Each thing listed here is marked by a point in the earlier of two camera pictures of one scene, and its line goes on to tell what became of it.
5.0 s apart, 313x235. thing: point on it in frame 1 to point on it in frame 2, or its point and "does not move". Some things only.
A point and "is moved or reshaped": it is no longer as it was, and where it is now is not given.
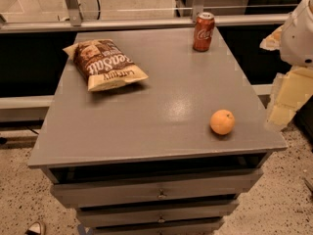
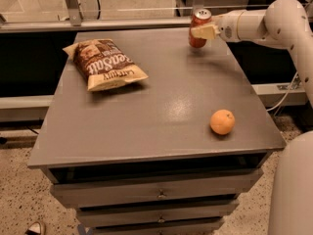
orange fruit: x=222 y=121 does not move
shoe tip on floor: x=35 y=228 does not move
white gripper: x=298 y=38 to x=227 y=26
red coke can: x=203 y=30 is moved or reshaped
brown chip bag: x=102 y=64 does not move
